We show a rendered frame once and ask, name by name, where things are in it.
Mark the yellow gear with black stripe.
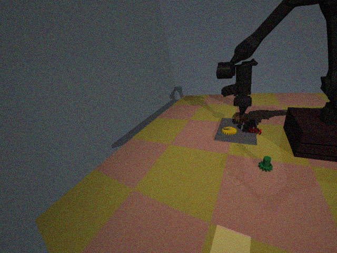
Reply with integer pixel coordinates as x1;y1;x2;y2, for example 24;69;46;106
222;127;237;135

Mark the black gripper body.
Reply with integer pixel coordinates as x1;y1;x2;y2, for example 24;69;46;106
234;78;252;106

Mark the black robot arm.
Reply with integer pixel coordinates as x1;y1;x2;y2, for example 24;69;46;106
216;0;337;125

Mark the green gear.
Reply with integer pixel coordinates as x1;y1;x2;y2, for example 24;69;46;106
258;156;273;172

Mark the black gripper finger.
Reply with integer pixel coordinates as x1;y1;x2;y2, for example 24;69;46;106
239;106;248;115

